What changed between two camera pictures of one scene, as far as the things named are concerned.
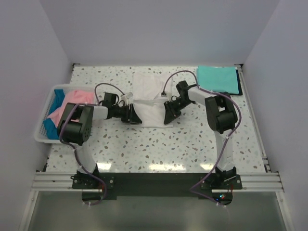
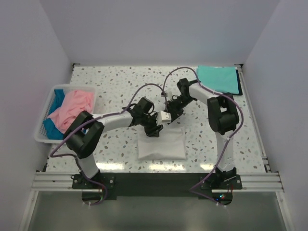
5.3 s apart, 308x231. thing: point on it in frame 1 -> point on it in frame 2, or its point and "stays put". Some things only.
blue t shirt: x=50 y=130 stays put
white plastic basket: x=41 y=135 stays put
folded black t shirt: x=239 y=89 stays put
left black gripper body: x=122 y=112 -> x=149 y=123
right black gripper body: x=179 y=104 stays put
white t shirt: x=147 y=103 -> x=170 y=145
